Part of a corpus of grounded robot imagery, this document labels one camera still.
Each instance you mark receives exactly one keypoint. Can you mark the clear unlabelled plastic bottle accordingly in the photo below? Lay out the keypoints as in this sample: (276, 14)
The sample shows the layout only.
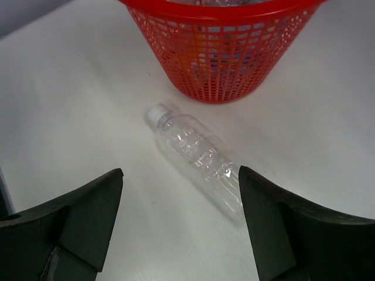
(199, 155)

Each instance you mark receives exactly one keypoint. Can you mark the red mesh plastic basket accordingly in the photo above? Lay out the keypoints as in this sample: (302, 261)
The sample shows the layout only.
(215, 54)

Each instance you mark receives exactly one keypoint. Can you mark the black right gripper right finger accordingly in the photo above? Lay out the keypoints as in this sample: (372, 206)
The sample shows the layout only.
(295, 239)

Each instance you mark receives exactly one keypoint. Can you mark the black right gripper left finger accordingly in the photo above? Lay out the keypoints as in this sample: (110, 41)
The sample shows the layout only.
(66, 238)

